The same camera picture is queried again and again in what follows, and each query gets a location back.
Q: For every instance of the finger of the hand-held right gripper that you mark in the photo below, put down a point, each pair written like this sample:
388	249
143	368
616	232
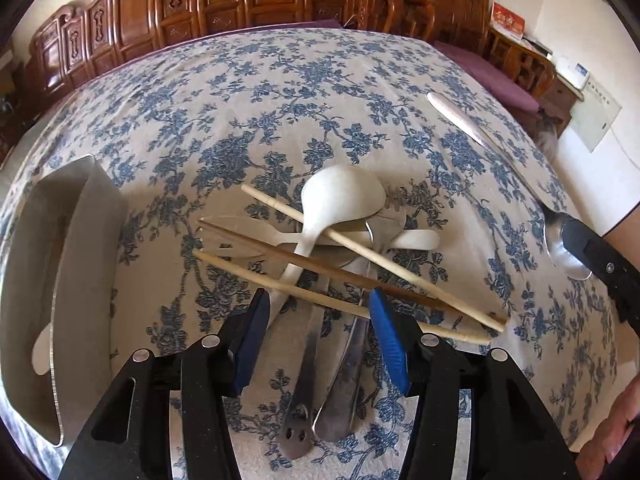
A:
600	265

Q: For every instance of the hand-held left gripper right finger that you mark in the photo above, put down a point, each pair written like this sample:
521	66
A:
392	345

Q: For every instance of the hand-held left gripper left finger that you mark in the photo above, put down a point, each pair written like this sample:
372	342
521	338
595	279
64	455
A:
250	345

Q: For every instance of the light wooden chopstick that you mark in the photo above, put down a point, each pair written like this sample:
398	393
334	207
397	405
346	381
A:
235	267
400	272

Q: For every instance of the metal fork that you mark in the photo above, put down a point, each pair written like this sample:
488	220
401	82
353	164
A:
337	405

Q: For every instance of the dark brown chopstick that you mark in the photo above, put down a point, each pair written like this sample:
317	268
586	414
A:
250	242

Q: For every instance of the white plastic spoon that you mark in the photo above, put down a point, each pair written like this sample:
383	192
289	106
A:
420	240

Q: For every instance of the white plastic fork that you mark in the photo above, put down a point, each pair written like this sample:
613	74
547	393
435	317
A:
260	230

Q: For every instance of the large white plastic ladle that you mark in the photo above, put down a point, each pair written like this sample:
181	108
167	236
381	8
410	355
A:
340	195

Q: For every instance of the grey metal utensil box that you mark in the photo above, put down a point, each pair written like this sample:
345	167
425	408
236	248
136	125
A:
95	260

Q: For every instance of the long metal spoon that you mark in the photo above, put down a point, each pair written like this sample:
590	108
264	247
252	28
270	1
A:
480	130

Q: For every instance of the small white spoon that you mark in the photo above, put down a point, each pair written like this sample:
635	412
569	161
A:
41	352

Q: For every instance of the person's right forearm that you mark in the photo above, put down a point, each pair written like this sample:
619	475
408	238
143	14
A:
627	230

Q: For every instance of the person's right hand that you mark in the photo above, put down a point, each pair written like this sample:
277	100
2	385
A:
615	425

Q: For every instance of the white paper box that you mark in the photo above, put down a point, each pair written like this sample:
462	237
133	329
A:
572	75

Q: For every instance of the purple cushion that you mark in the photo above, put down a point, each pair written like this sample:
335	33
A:
495	80

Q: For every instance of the small wooden side chair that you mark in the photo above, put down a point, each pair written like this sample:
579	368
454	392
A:
525	65

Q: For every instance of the blue floral tablecloth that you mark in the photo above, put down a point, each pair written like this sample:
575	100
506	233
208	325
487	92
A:
300	110

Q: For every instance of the red box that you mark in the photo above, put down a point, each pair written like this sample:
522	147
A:
507	22

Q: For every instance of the carved wooden chair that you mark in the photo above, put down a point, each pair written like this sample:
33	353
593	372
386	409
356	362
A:
385	10

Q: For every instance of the carved wooden screen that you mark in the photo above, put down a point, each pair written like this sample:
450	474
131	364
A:
200	0

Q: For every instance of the green wall sheet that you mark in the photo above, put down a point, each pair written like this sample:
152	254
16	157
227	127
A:
597	115

